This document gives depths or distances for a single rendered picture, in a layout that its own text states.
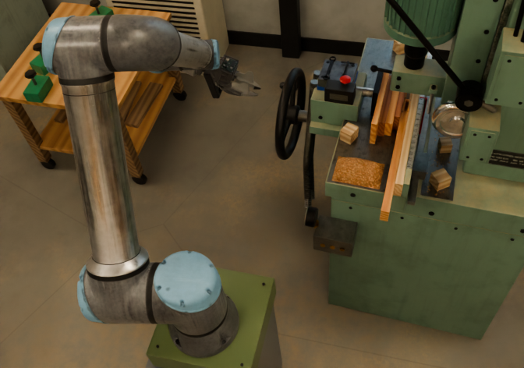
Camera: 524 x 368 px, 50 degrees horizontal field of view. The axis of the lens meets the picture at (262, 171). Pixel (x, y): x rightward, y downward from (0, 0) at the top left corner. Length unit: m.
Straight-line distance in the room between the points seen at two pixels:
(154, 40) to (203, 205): 1.47
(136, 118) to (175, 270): 1.47
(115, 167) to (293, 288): 1.22
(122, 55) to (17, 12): 2.17
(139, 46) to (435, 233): 1.00
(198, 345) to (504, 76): 0.96
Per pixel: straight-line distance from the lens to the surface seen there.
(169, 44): 1.23
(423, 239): 1.76
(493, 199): 1.64
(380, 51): 1.84
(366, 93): 1.62
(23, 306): 2.58
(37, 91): 2.46
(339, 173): 1.48
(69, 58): 1.22
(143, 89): 2.90
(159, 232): 2.55
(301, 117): 1.74
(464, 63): 1.44
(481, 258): 1.81
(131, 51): 1.18
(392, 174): 1.45
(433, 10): 1.34
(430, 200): 1.60
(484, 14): 1.35
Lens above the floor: 2.08
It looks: 52 degrees down
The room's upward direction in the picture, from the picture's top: 7 degrees counter-clockwise
